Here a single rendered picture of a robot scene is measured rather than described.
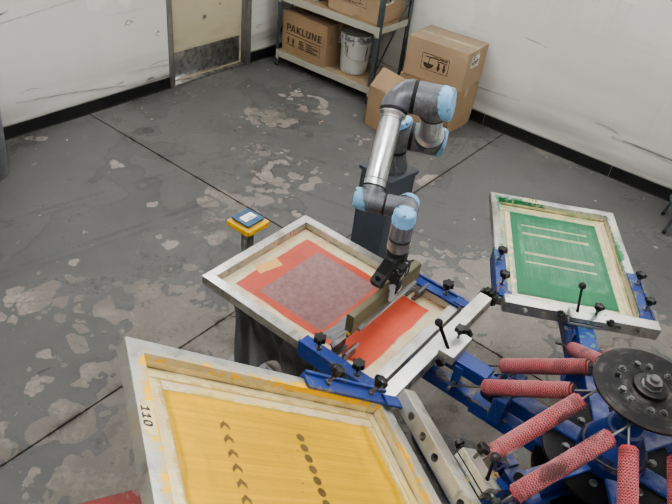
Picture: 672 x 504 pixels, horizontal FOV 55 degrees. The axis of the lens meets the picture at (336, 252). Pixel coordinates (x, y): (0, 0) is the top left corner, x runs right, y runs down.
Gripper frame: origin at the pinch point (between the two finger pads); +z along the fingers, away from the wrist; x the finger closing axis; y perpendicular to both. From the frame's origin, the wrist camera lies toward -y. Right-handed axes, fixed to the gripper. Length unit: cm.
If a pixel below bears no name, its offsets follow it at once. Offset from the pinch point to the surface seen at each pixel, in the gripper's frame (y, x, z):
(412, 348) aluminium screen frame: -4.2, -16.8, 10.0
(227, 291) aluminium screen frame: -29, 48, 10
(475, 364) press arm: -0.1, -37.8, 4.9
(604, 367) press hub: -2, -72, -22
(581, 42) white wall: 380, 72, 13
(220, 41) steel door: 272, 373, 84
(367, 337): -7.9, -0.9, 13.5
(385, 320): 3.8, -0.4, 13.6
